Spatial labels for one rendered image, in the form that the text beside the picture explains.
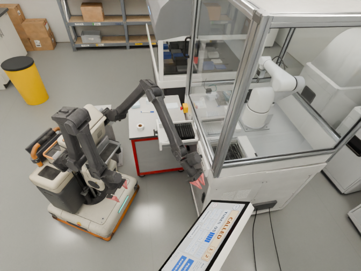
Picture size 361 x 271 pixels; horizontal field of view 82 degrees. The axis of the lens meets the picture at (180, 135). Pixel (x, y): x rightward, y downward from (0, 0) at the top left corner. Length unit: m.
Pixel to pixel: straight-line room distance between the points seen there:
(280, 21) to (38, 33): 5.26
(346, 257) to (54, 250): 2.81
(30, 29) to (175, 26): 4.03
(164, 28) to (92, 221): 1.91
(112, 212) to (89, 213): 0.21
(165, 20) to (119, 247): 2.19
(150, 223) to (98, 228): 0.53
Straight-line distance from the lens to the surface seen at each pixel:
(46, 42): 5.78
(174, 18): 2.20
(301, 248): 2.64
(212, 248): 1.11
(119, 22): 5.22
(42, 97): 4.06
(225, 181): 1.62
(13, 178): 3.18
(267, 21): 0.89
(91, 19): 5.33
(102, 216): 2.17
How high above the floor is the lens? 2.21
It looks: 47 degrees down
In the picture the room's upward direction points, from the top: 4 degrees clockwise
